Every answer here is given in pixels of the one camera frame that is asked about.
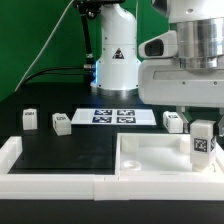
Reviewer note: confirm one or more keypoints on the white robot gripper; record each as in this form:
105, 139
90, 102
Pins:
163, 82

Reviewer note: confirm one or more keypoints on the white square tabletop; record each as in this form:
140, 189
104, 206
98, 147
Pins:
139, 154

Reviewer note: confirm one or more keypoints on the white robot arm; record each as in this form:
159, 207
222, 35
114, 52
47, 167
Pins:
181, 67

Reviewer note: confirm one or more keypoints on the white sheet with markers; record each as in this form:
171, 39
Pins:
86, 116

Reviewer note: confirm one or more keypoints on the white U-shaped fence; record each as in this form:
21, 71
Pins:
99, 187

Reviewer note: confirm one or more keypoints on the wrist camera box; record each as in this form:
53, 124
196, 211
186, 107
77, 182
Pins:
161, 47

